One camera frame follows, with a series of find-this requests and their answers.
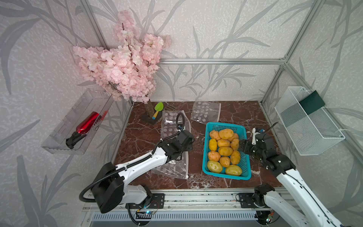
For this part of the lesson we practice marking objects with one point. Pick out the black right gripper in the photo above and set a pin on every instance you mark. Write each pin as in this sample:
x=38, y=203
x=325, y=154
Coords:
x=246, y=144

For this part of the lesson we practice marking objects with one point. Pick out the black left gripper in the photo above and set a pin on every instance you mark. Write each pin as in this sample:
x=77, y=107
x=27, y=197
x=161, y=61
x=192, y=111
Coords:
x=190, y=145

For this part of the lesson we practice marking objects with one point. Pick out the clear dotted zipper bag front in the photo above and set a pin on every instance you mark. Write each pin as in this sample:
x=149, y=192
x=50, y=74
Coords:
x=175, y=168

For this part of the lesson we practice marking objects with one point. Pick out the clear dotted zipper bag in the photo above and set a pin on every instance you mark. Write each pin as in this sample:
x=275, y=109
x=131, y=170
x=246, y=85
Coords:
x=204, y=112
x=168, y=124
x=175, y=168

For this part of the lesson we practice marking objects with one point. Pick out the orange brown potato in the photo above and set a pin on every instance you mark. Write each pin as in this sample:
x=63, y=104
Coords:
x=225, y=151

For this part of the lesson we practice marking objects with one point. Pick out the green yellow potato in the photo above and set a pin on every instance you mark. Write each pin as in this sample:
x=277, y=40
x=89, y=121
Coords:
x=214, y=166

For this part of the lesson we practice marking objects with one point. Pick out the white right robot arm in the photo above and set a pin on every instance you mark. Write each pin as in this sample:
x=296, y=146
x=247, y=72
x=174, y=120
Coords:
x=311, y=212

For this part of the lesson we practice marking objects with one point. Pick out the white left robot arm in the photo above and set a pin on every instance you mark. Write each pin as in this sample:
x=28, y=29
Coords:
x=111, y=186

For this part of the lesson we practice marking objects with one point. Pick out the clear dotted zipper bag middle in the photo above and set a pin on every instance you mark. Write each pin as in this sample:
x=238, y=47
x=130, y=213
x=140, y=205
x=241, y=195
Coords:
x=168, y=124

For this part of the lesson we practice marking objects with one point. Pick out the clear dotted zipper bag back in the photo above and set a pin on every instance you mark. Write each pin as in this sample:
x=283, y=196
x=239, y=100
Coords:
x=204, y=112

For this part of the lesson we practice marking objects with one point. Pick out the teal plastic basket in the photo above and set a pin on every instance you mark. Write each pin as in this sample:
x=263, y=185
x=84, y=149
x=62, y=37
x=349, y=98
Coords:
x=244, y=164

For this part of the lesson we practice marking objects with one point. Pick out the yellow potato in basket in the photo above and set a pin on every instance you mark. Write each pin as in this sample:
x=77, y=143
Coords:
x=213, y=145

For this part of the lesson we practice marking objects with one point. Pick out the orange potato in basket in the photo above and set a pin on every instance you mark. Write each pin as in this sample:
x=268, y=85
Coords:
x=214, y=135

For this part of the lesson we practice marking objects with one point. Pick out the dark green card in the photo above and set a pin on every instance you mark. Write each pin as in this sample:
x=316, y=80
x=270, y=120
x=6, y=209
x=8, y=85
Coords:
x=312, y=103

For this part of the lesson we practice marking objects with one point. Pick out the artificial pink blossom tree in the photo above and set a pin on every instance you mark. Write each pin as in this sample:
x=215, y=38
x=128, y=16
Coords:
x=126, y=71

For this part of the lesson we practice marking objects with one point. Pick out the red black hair dryer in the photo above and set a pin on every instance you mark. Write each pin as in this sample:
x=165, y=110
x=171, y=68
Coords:
x=81, y=130

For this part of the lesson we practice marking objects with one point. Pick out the black square tree base plate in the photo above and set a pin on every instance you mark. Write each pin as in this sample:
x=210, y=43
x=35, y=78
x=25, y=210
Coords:
x=145, y=117

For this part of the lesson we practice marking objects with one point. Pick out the green toy shovel yellow handle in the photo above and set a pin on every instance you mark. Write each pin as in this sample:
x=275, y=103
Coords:
x=159, y=107

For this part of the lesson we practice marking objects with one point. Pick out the white wire mesh basket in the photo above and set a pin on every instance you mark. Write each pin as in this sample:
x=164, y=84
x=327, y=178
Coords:
x=311, y=134

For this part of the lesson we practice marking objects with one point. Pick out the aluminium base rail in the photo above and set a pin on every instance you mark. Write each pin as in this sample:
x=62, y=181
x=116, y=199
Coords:
x=224, y=199

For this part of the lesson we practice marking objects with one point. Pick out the clear acrylic wall shelf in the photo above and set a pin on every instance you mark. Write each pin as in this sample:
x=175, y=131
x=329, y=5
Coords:
x=90, y=101

